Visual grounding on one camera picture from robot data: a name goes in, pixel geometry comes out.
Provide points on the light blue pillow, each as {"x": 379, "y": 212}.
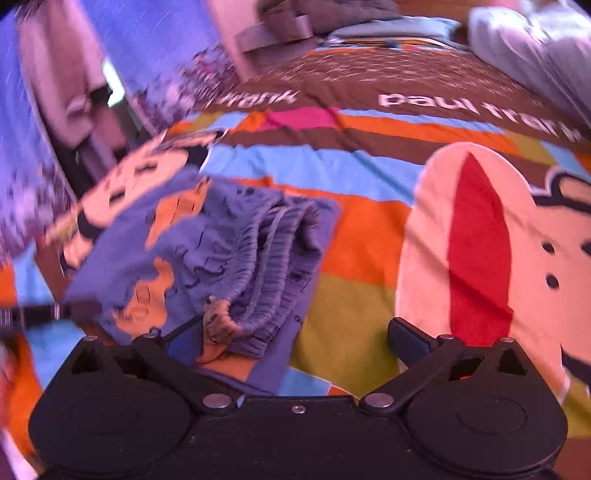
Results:
{"x": 392, "y": 30}

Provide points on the pink hanging garment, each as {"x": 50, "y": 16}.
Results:
{"x": 60, "y": 69}

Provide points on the colourful printed blanket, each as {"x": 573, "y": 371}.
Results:
{"x": 369, "y": 258}

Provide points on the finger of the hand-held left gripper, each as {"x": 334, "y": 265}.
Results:
{"x": 41, "y": 316}

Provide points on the white bundled cloth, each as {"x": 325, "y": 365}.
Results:
{"x": 531, "y": 41}

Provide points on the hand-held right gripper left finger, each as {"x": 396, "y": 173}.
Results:
{"x": 184, "y": 344}

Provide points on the wooden headboard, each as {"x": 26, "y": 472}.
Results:
{"x": 434, "y": 7}

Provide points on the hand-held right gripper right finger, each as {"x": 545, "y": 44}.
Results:
{"x": 406, "y": 339}

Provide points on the grey crumpled cloth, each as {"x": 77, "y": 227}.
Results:
{"x": 323, "y": 14}

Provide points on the blue printed pants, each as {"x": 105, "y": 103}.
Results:
{"x": 240, "y": 240}

